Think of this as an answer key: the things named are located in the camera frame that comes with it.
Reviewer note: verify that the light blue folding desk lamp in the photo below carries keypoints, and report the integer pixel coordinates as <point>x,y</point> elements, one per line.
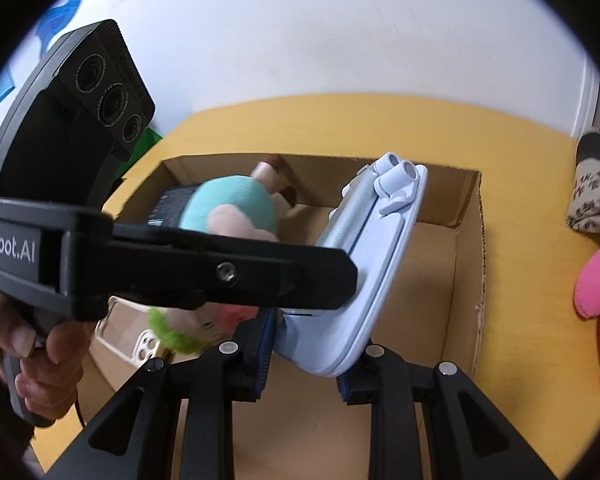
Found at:
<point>380,260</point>

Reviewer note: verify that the cardboard box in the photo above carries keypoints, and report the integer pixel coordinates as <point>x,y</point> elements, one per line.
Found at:
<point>430,285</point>

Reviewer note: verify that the blue wall poster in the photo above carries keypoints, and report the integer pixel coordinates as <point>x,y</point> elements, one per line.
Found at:
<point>0,92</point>

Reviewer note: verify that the person's left forearm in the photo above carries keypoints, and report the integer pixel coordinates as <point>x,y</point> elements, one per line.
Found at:
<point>0,410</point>

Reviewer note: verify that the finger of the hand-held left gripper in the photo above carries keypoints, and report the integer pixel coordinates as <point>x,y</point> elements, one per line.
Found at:
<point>280,275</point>

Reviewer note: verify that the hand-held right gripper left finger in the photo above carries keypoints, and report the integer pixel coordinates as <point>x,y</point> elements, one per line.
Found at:
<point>250,375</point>

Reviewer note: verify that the clear phone case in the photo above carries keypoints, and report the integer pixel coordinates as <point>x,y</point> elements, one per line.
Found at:
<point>122,330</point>

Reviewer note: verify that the white door frame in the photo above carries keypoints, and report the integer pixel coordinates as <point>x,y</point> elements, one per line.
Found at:
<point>597,105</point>

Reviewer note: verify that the blue wave wall decal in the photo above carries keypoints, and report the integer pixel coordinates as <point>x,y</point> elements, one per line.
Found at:
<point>57,15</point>

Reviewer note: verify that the person's left hand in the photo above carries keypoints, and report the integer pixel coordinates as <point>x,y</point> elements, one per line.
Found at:
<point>65,350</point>

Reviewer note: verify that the teal and pink plush doll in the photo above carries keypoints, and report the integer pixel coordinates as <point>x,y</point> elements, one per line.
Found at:
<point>225,205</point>

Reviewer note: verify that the patterned beige cloth item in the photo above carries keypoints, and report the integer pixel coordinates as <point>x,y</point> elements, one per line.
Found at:
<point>595,195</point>

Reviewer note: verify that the green table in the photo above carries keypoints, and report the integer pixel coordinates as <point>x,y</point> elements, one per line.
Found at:
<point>147,145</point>

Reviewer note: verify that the black printed box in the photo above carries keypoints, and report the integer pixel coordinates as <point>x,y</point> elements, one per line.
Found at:
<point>167,207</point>

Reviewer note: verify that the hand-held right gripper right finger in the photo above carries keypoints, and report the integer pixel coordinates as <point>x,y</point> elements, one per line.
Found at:
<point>360,385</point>

